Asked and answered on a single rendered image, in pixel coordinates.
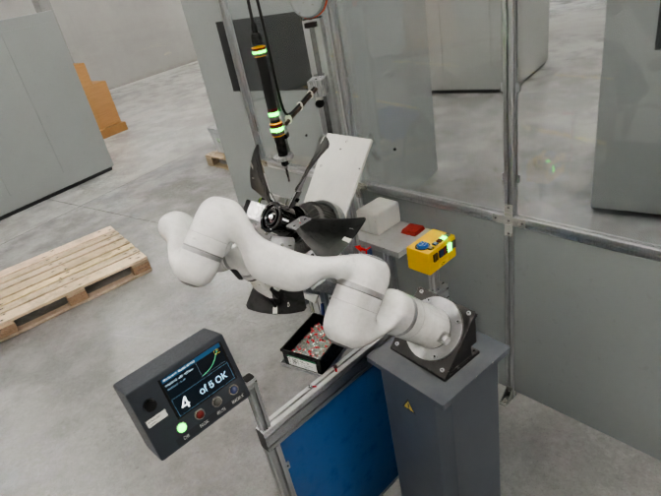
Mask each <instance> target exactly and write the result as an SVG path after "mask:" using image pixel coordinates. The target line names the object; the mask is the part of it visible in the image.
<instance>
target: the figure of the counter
mask: <svg viewBox="0 0 661 496"><path fill-rule="evenodd" d="M171 401H172V403H173V405H174V407H175V409H176V411H177V412H178V414H179V416H180V417H181V416H182V415H184V414H185V413H187V412H188V411H189V410H191V409H192V408H194V407H195V406H196V405H198V403H197V401H196V399H195V397H194V395H193V393H192V392H191V390H190V388H189V389H187V390H186V391H184V392H183V393H181V394H180V395H178V396H177V397H175V398H174V399H173V400H171Z"/></svg>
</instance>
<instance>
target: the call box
mask: <svg viewBox="0 0 661 496"><path fill-rule="evenodd" d="M444 234H446V232H443V231H439V230H437V229H432V230H430V231H429V232H427V233H426V234H425V235H423V236H422V237H420V238H419V239H417V240H416V241H415V242H413V243H412V244H410V245H409V246H407V247H406V252H407V260H408V268H409V269H412V270H415V271H417V272H420V273H423V274H426V275H429V276H430V275H431V274H433V273H434V272H435V271H436V270H438V269H439V268H440V267H442V266H443V265H444V264H446V263H447V262H448V261H449V260H451V259H452V258H453V257H455V255H456V252H455V247H454V248H453V249H451V250H450V251H449V252H448V253H447V254H446V255H444V256H443V257H442V258H440V257H439V251H440V250H441V249H442V248H444V247H445V246H446V245H448V244H449V243H450V242H452V241H453V240H454V239H455V237H454V234H451V235H450V236H449V237H447V238H446V239H445V240H443V241H442V242H441V243H439V244H438V245H437V246H435V245H432V243H433V242H435V241H436V240H437V239H439V238H440V237H442V236H443V235H444ZM421 241H425V242H428V244H429V246H433V247H434V249H433V250H428V249H427V248H426V249H419V248H417V244H418V243H419V242H421ZM436 253H438V258H439V260H438V261H437V262H436V263H434V259H433V255H434V254H436Z"/></svg>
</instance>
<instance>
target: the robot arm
mask: <svg viewBox="0 0 661 496"><path fill-rule="evenodd" d="M158 231H159V234H160V235H161V237H162V238H163V239H164V240H165V241H166V242H167V247H168V259H169V263H170V267H171V269H172V271H173V273H174V275H175V276H176V277H177V278H178V279H179V280H180V281H181V282H182V283H184V284H186V285H189V286H192V287H201V286H204V285H207V284H208V283H210V282H211V281H212V279H213V278H214V276H215V275H216V273H220V272H225V271H228V270H232V269H234V270H237V271H238V272H239V274H240V275H241V276H242V278H243V279H244V280H247V281H249V282H250V284H251V285H252V287H253V288H254V289H255V290H256V291H257V292H259V293H261V294H262V295H264V296H265V297H266V298H267V299H268V301H269V302H270V304H271V306H273V307H274V308H275V307H276V306H277V305H278V304H279V303H280V300H279V298H278V297H279V296H278V295H277V293H276V292H275V291H274V290H277V291H280V290H281V289H282V290H286V291H293V292H295V291H302V290H305V289H308V288H310V287H312V286H313V285H315V284H316V283H318V282H319V281H321V280H323V279H329V278H331V279H336V280H337V284H336V286H335V289H334V291H333V294H332V297H331V299H330V303H329V306H328V309H327V311H326V315H325V318H324V332H325V334H326V336H327V337H328V339H329V340H330V341H331V342H333V343H335V344H336V345H339V346H342V347H346V348H359V347H363V346H365V345H368V344H370V343H372V342H374V341H376V340H377V339H379V338H380V337H382V336H383V335H385V334H388V335H391V336H394V337H396V338H399V339H402V340H405V341H407V343H408V346H409V347H410V349H411V351H412V352H413V353H414V354H415V355H417V356H418V357H420V358H422V359H424V360H428V361H438V360H442V359H444V358H446V357H448V356H449V355H451V354H452V353H453V352H454V351H455V350H456V348H457V347H458V345H459V343H460V341H461V338H462V335H463V319H462V315H461V313H460V311H459V309H458V308H457V306H456V305H455V304H454V303H453V302H451V301H450V300H448V299H446V298H443V297H440V296H433V297H429V298H426V299H424V300H420V299H418V298H416V297H414V296H411V295H409V294H407V293H405V292H403V291H400V290H397V289H393V288H390V289H388V286H389V282H390V277H391V274H390V269H389V266H388V265H387V263H386V262H385V261H384V260H383V259H381V258H379V257H377V256H374V255H369V254H351V255H342V256H331V257H320V256H311V255H306V254H302V253H299V252H296V251H293V250H290V249H288V248H285V247H282V246H280V245H277V244H275V243H272V242H270V241H268V240H266V239H265V238H263V237H262V236H261V235H260V234H259V233H258V232H257V231H256V230H255V228H254V227H253V225H252V224H251V223H250V221H249V219H248V217H247V215H246V213H245V212H244V210H243V209H242V207H241V206H240V205H239V204H238V203H237V202H235V201H234V200H232V199H230V198H227V197H223V196H213V197H210V198H208V199H206V200H204V201H203V202H202V203H201V205H200V206H199V208H198V210H197V212H196V214H195V216H194V217H192V216H190V215H188V214H186V213H183V212H170V213H167V214H165V215H164V216H162V217H161V218H160V220H159V222H158Z"/></svg>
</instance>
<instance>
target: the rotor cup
mask: <svg viewBox="0 0 661 496"><path fill-rule="evenodd" d="M270 215H273V218H272V219H270ZM299 217H308V216H307V213H306V211H305V210H304V209H303V208H301V207H298V206H294V207H292V208H289V207H288V206H286V205H283V204H280V203H279V202H270V203H268V204H267V205H266V206H265V207H264V209H263V211H262V214H261V219H260V223H261V228H262V230H263V231H265V232H267V233H270V234H272V233H275V234H277V236H283V237H293V238H295V242H297V241H299V240H300V239H301V237H300V236H299V235H298V233H297V232H296V231H293V230H288V229H286V228H287V227H286V226H287V225H288V224H289V223H291V222H293V221H294V220H296V219H298V218H299ZM283 218H285V219H288V220H289V222H287V221H284V220H282V219H283ZM275 234H274V235H275Z"/></svg>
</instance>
